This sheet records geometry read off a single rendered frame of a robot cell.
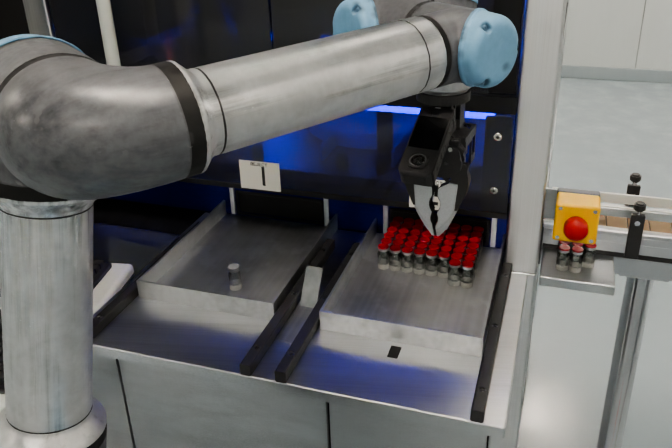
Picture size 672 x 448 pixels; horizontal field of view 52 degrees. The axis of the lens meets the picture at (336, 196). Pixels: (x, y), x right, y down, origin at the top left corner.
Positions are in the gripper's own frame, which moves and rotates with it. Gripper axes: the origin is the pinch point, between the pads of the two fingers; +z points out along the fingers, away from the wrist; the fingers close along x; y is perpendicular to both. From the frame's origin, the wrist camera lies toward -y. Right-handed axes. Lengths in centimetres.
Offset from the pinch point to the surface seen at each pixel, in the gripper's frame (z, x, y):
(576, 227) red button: 8.8, -17.3, 24.7
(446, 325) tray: 20.9, -0.5, 6.8
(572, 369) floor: 110, -16, 117
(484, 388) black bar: 19.2, -10.0, -7.8
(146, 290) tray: 19, 50, -5
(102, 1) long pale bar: -27, 65, 13
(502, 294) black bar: 19.2, -7.5, 16.3
